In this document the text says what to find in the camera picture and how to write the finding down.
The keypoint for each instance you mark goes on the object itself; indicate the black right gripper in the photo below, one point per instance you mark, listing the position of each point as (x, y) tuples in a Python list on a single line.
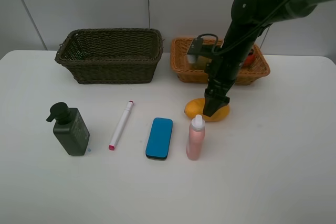
[(222, 74)]

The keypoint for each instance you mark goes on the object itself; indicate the yellow mango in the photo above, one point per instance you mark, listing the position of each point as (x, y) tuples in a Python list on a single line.
[(196, 106)]

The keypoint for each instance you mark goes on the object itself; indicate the red pomegranate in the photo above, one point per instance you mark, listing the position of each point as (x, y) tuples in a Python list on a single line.
[(249, 59)]

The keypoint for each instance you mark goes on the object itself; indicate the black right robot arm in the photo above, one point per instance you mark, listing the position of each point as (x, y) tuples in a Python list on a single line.
[(249, 19)]

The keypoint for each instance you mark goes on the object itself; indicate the pink bottle white cap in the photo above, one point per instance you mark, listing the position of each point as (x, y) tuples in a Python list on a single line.
[(195, 138)]

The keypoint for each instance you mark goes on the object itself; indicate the orange wicker basket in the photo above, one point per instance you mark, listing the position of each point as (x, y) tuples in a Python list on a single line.
[(189, 74)]

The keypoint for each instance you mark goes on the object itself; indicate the blue whiteboard eraser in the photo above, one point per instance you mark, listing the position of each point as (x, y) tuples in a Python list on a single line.
[(159, 139)]

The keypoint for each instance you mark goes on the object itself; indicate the white marker pink caps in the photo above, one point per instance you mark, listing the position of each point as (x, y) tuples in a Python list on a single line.
[(120, 126)]

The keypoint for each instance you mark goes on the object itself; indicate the dark brown wicker basket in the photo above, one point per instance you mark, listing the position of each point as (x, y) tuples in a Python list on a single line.
[(111, 55)]

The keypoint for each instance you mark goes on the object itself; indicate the dark green pump bottle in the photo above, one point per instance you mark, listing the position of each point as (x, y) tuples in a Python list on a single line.
[(69, 129)]

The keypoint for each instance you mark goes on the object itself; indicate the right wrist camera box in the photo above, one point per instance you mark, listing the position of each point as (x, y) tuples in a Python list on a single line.
[(194, 50)]

